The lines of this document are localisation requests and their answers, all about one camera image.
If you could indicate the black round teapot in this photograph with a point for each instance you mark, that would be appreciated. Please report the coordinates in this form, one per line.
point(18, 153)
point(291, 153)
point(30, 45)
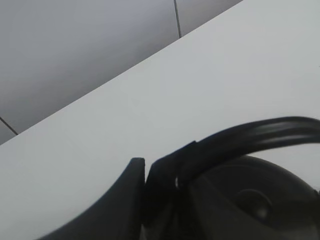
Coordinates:
point(214, 189)

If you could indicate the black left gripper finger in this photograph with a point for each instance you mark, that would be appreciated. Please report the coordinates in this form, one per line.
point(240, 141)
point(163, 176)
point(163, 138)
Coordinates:
point(115, 216)

